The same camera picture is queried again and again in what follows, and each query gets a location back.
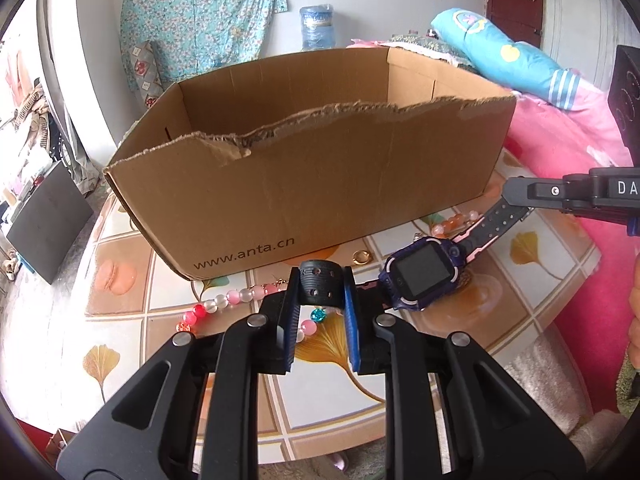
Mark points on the brown cardboard box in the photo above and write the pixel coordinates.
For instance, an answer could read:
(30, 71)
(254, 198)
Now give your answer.
(263, 161)

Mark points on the floral teal hanging cloth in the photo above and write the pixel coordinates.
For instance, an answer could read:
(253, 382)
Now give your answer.
(193, 37)

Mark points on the pink blanket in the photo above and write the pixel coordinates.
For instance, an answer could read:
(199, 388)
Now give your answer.
(563, 126)

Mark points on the purple black smartwatch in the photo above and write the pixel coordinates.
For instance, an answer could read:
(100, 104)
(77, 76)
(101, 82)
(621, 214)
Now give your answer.
(413, 277)

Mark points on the blue water jug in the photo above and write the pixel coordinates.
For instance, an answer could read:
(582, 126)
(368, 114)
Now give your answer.
(317, 27)

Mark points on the rolled patterned mat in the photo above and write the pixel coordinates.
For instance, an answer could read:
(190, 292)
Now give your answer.
(146, 73)

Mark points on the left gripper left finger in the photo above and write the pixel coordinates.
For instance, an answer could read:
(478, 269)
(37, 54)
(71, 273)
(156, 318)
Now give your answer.
(190, 412)

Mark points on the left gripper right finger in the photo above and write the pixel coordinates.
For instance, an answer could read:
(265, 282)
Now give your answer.
(451, 411)

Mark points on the blue cartoon pillow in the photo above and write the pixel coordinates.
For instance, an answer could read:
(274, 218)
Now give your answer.
(514, 64)

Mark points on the dark grey cabinet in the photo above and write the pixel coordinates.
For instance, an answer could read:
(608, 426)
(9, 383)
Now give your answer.
(48, 222)

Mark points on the patterned tablecloth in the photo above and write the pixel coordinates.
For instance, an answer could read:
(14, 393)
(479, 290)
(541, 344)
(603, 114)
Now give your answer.
(68, 346)

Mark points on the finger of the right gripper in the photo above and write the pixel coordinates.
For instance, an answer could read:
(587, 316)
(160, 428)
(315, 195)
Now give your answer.
(545, 194)

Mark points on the right hand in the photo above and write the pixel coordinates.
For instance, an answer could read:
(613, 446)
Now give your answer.
(634, 327)

